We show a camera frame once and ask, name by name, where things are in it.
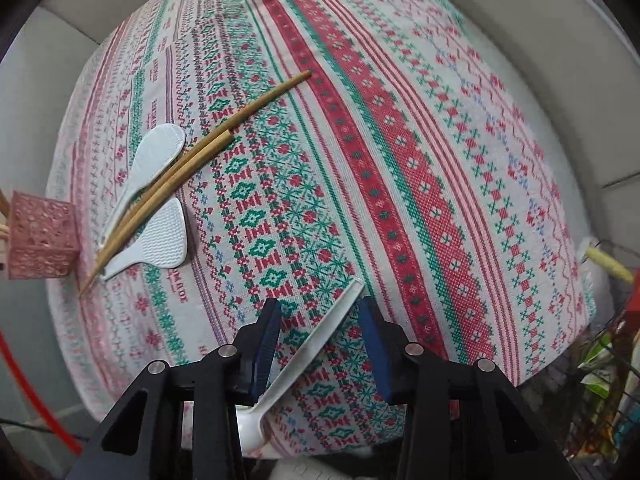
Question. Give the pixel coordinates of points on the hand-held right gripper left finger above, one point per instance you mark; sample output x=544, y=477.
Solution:
x=265, y=350

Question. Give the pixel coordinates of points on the white rice paddle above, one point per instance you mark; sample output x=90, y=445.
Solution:
x=160, y=152
x=165, y=240

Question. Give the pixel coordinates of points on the green white plastic bag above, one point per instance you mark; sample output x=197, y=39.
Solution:
x=597, y=385

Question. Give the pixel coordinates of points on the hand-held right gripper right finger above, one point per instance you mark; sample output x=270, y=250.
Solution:
x=375, y=350

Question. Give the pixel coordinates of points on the white plastic spoon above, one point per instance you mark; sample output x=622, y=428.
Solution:
x=312, y=345

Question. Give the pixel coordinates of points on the striped patterned tablecloth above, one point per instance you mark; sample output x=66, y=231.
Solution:
x=375, y=160

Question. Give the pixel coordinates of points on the pink perforated utensil holder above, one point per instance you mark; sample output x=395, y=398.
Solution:
x=40, y=240

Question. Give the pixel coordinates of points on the corn cob in husk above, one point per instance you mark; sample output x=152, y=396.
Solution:
x=605, y=260

